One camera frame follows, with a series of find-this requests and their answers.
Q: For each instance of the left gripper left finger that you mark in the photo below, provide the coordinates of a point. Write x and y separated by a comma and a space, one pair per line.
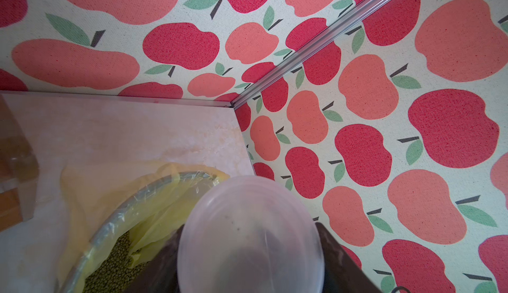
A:
160, 274

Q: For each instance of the orange wooden shelf rack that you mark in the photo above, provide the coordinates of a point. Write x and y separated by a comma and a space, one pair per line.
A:
19, 172

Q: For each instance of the right aluminium frame post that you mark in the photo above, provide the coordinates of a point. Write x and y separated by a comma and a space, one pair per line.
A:
336, 29

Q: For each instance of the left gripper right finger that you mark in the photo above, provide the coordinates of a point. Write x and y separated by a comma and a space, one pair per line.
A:
342, 274

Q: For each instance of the grey bin with yellow bag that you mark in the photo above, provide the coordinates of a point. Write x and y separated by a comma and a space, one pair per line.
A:
147, 200

